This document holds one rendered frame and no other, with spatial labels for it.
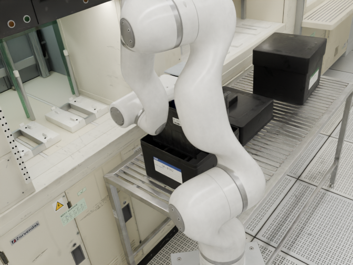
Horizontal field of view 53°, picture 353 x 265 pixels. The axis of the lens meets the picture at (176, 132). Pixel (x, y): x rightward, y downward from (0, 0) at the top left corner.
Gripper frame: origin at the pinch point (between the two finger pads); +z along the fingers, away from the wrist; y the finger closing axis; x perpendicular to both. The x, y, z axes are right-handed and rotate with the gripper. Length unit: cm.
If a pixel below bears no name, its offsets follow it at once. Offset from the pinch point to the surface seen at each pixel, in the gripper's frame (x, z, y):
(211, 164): -29.5, -5.7, 13.5
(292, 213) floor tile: -117, 69, 16
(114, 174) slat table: -41, -22, -25
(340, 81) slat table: -41, 103, 21
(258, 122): -36, 36, 8
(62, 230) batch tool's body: -53, -48, -29
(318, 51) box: -17, 81, 14
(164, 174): -35.3, -14.6, -2.2
